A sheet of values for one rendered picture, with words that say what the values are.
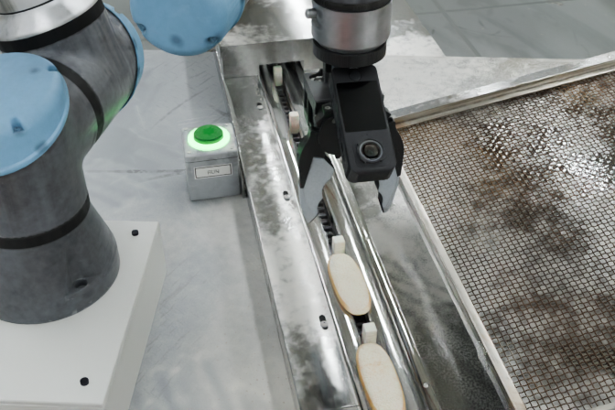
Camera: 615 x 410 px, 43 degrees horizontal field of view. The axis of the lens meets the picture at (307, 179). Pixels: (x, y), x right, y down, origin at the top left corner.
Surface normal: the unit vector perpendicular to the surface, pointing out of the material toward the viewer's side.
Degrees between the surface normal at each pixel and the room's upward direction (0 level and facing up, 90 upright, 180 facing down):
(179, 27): 90
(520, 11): 0
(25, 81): 8
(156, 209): 0
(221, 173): 90
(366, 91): 29
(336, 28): 90
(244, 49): 90
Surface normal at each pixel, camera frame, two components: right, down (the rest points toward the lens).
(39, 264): 0.32, 0.30
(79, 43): 0.63, 0.27
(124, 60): 0.94, -0.11
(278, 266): 0.00, -0.79
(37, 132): 0.73, 0.37
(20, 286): 0.01, 0.33
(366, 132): 0.10, -0.41
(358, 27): 0.12, 0.59
